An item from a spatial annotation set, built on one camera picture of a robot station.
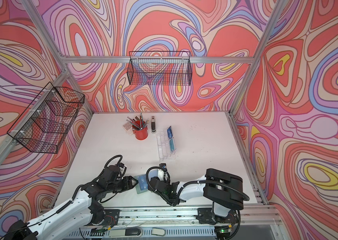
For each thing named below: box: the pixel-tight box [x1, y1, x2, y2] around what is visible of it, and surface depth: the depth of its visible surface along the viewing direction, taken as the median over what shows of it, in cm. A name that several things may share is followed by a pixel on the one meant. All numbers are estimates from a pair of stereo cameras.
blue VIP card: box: [167, 125, 174, 140], surface depth 98 cm
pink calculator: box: [123, 122, 133, 134], surface depth 110 cm
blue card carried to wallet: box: [138, 175, 148, 191], surface depth 85 cm
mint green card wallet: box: [134, 174, 149, 194], surface depth 84 cm
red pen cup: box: [132, 120, 149, 141], surface depth 104 cm
